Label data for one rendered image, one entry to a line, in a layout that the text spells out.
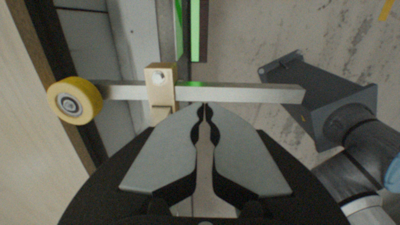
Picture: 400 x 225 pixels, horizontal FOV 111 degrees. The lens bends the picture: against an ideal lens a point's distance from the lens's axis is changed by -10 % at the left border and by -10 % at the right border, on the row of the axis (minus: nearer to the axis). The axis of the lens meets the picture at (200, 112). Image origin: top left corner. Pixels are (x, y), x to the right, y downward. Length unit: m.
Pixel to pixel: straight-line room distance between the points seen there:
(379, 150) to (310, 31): 0.87
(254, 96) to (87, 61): 0.39
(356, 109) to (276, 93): 0.50
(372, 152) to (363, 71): 1.06
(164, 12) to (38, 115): 0.33
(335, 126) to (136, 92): 0.70
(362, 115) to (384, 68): 1.04
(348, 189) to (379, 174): 0.09
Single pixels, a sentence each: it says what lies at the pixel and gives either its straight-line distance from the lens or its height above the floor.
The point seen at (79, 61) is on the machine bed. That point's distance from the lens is 0.44.
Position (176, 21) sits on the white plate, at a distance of 0.33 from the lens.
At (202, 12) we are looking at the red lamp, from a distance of 0.42.
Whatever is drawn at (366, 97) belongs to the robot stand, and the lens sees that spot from 0.85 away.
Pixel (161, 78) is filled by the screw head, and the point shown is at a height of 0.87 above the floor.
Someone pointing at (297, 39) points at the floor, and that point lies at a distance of 1.28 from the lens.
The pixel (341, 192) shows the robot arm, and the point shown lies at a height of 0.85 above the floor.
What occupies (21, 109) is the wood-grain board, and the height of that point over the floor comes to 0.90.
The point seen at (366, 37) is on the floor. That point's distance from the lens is 1.58.
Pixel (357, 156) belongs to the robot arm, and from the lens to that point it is 0.69.
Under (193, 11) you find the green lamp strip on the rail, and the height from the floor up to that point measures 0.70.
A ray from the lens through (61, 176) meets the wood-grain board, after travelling 0.51.
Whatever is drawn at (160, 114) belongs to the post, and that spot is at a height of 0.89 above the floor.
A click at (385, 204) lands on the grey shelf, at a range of 3.16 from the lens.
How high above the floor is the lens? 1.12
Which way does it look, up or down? 60 degrees down
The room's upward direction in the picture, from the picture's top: 177 degrees counter-clockwise
